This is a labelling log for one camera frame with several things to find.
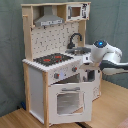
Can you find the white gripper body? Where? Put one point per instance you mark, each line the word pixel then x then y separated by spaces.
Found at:
pixel 87 64

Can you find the white oven door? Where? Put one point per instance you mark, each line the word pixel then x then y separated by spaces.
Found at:
pixel 70 102

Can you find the right red oven knob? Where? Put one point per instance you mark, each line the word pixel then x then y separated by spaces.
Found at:
pixel 74 69

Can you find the left red oven knob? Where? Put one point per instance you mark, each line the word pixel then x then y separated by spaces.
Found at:
pixel 56 76

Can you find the metal sink basin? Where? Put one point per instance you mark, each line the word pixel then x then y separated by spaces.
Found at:
pixel 78 51

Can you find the toy microwave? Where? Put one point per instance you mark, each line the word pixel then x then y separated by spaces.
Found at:
pixel 77 11

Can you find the red oven knob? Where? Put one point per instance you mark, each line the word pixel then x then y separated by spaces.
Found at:
pixel 56 76
pixel 74 69

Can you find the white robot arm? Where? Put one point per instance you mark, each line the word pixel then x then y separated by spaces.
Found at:
pixel 106 58

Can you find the grey range hood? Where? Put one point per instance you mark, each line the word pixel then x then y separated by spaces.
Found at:
pixel 48 18

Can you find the black faucet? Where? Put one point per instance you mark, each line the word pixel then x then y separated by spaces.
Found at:
pixel 73 41

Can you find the black stovetop red burners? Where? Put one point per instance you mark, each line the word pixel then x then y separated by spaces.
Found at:
pixel 52 59

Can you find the wooden toy kitchen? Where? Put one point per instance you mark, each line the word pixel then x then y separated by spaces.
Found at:
pixel 46 40

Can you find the white cabinet door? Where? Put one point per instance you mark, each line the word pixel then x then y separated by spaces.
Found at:
pixel 93 77

